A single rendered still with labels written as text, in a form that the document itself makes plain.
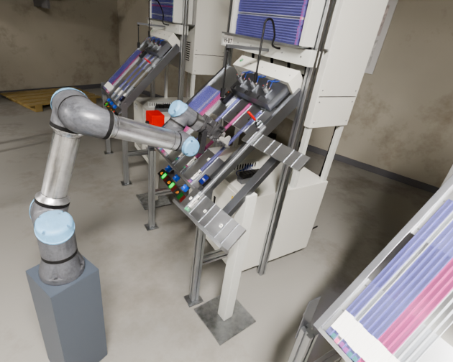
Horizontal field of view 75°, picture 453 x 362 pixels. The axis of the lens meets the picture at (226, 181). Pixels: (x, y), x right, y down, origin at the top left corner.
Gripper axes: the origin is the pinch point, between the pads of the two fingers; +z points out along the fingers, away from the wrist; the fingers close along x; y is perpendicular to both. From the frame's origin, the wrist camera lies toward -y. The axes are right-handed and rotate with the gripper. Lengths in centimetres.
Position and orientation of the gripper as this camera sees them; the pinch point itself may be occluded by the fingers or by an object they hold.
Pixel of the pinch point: (226, 146)
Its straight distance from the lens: 146.9
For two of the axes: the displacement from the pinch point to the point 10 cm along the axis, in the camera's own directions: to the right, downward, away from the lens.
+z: 6.5, 3.4, 6.8
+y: 5.6, -8.2, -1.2
